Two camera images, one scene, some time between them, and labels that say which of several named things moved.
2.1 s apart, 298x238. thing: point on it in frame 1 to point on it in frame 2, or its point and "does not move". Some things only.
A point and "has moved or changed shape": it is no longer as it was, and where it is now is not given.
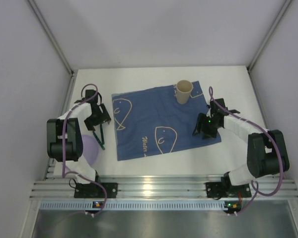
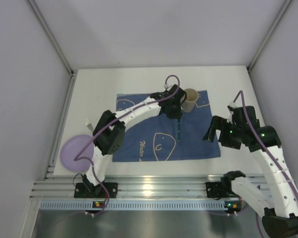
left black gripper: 97,124 to 175,112
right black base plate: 217,190 does not move
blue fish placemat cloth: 151,121 has moved or changed shape
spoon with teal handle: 102,134 has moved or changed shape
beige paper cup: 184,89 has moved or changed shape
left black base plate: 93,190 does not move
